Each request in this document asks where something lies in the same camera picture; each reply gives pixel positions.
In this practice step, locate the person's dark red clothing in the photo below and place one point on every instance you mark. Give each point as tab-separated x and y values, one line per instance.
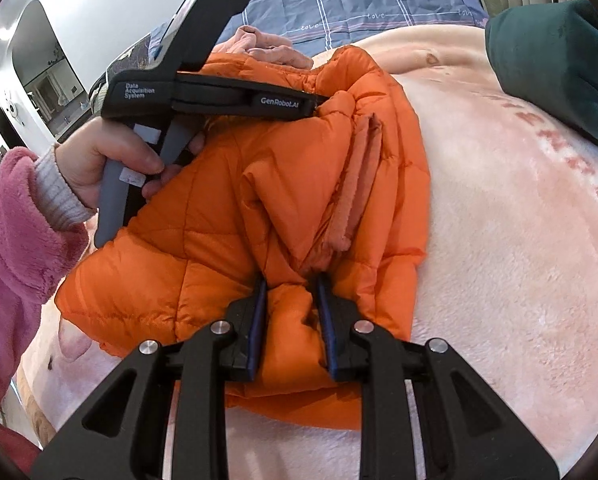
14	445

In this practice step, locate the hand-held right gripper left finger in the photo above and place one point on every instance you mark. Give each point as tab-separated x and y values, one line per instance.
256	330

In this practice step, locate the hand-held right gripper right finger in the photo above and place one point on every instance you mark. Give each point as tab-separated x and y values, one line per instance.
329	335

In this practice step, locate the pink crumpled garment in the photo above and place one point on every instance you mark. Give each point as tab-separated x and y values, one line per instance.
274	55

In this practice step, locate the pink fleece blanket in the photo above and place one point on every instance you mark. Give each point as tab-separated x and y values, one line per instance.
504	260

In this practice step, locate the person's left forearm pink sleeve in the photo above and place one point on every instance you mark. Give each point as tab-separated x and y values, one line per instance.
14	240

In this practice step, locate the orange puffer jacket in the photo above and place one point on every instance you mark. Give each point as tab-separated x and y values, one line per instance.
219	200

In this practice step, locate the person's left hand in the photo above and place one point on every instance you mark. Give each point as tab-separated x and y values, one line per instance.
86	160

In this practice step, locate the blue plaid quilt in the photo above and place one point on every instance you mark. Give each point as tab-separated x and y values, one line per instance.
354	0

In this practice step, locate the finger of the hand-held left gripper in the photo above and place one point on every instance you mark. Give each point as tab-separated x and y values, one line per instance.
259	100

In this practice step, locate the dark green garment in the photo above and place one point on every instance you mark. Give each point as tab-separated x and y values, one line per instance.
554	60

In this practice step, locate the arched wall mirror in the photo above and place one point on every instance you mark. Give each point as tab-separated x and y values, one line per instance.
44	75

